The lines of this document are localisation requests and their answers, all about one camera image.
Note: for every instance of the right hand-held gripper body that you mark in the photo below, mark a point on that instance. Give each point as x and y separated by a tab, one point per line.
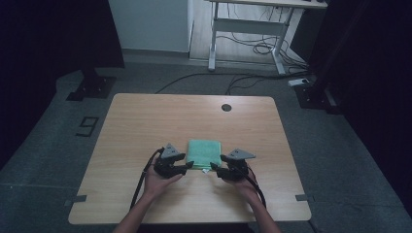
236	170

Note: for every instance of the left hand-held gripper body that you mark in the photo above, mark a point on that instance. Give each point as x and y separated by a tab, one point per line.
166	166

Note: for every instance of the green cloth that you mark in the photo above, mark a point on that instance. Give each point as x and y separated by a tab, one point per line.
204	152

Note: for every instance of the person's right hand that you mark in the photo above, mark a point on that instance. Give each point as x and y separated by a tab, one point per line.
244	189

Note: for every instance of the person's left hand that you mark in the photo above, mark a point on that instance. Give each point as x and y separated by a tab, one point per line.
155	184

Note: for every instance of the black table grommet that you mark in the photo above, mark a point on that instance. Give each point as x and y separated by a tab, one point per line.
226	107

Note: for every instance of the grey tape strip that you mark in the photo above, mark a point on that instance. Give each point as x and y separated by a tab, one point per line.
76	200
303	197

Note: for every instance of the white power strip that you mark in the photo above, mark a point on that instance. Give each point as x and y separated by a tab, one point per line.
298	82

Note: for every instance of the black stand base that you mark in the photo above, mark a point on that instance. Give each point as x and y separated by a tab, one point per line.
315	97
92	86

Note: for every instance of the dark curtain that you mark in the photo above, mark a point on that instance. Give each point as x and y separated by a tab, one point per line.
48	48
372	64

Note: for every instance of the white desk frame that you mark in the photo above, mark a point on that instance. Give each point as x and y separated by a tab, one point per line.
246	26

